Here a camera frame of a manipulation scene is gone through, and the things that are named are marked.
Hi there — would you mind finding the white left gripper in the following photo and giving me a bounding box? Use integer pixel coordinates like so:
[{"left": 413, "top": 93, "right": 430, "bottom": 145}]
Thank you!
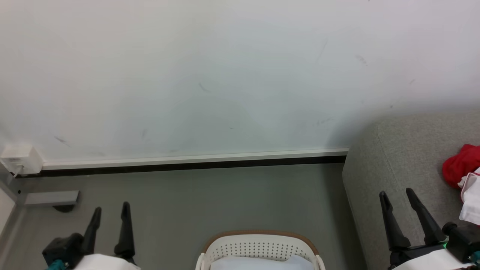
[{"left": 70, "top": 201, "right": 140, "bottom": 270}]

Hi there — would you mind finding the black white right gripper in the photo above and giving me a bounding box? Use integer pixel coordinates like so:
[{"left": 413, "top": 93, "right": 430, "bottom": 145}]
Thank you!
[{"left": 379, "top": 187, "right": 480, "bottom": 270}]

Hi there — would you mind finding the white garment with red trim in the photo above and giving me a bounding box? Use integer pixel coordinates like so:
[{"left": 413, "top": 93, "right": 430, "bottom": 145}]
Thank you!
[{"left": 457, "top": 167, "right": 480, "bottom": 226}]

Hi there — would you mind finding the red garment with white stripe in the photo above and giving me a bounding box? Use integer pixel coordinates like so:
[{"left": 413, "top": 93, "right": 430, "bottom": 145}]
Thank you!
[{"left": 441, "top": 144, "right": 480, "bottom": 190}]

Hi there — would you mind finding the white perforated basket brown rim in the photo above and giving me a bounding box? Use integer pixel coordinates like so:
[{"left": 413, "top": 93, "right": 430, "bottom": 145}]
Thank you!
[{"left": 195, "top": 229, "right": 326, "bottom": 270}]

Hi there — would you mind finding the grey fabric sofa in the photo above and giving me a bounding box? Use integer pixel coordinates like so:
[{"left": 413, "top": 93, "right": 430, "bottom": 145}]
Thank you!
[{"left": 342, "top": 110, "right": 480, "bottom": 270}]

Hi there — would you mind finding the grey white cabinet edge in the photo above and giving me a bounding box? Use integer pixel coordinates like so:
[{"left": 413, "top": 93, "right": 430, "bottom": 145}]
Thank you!
[{"left": 0, "top": 161, "right": 26, "bottom": 244}]

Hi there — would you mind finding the grey metal floor bracket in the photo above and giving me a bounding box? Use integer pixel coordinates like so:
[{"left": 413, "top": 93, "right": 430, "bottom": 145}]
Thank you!
[{"left": 24, "top": 190, "right": 80, "bottom": 207}]

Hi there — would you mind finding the white black wall baseboard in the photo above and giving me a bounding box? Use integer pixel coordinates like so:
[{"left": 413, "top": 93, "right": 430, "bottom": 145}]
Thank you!
[{"left": 15, "top": 148, "right": 350, "bottom": 179}]

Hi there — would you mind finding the white wall socket box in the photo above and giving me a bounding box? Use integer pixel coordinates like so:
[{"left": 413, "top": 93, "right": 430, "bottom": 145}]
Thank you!
[{"left": 0, "top": 144, "right": 44, "bottom": 177}]

